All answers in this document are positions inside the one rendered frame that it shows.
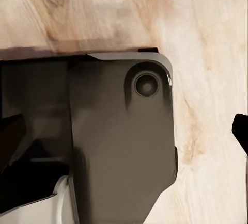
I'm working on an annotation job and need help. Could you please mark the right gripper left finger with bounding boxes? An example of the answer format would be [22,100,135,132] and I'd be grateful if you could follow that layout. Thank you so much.
[0,113,27,175]

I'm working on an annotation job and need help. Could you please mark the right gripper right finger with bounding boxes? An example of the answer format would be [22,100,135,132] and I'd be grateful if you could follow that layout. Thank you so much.
[231,113,248,154]

